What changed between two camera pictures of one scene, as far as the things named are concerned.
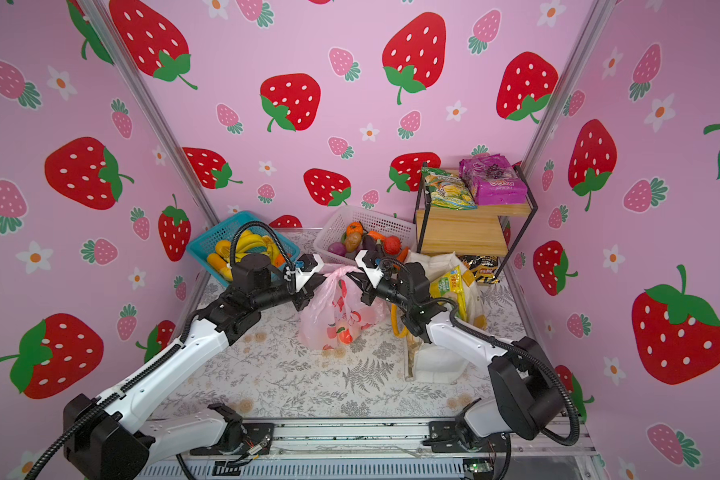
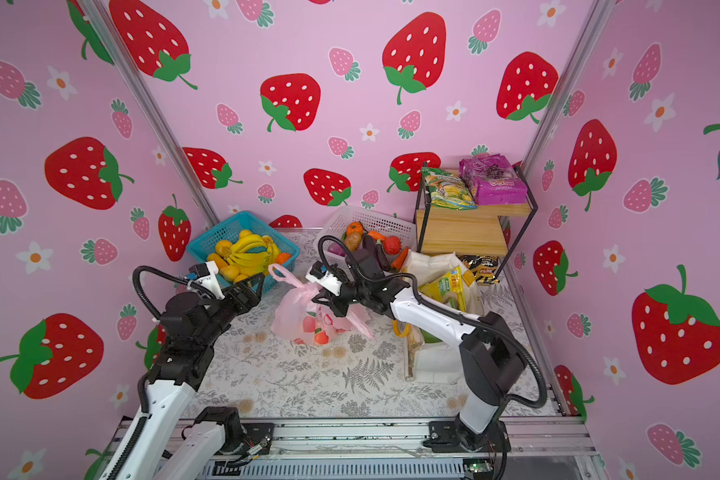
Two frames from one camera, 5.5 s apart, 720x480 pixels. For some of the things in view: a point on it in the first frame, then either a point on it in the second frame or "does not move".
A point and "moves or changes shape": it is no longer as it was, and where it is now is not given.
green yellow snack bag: x=448 y=191 does not move
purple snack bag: x=491 y=180 does not move
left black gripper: x=305 y=295 to x=243 y=295
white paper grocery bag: x=431 y=364 does not move
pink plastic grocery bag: x=337 y=315 moves or changes shape
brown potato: x=352 y=241 does not move
